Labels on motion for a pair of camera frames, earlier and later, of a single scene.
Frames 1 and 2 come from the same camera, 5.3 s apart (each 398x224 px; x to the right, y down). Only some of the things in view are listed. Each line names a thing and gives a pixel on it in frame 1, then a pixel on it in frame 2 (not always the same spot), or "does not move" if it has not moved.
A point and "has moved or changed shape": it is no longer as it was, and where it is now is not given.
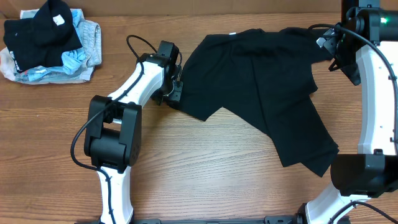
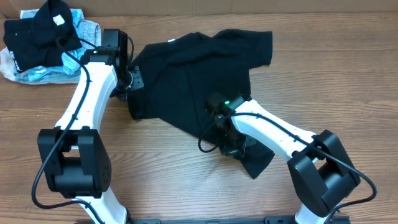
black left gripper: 174,94 -> 135,81
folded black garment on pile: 40,42 does not move
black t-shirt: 268,75 has moved or changed shape
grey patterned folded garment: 91,34 does not move
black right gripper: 343,62 -> 236,149
